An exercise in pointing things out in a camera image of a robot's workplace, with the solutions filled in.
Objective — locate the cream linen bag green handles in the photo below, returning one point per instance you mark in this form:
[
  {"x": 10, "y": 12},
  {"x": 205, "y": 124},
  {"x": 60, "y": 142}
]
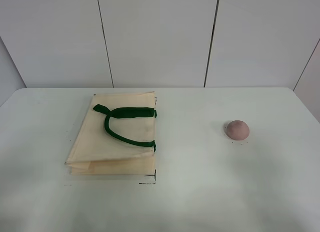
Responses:
[{"x": 97, "y": 152}]

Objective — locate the pink peach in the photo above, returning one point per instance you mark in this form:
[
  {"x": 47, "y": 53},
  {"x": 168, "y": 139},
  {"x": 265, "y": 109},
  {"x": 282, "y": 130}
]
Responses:
[{"x": 236, "y": 130}]

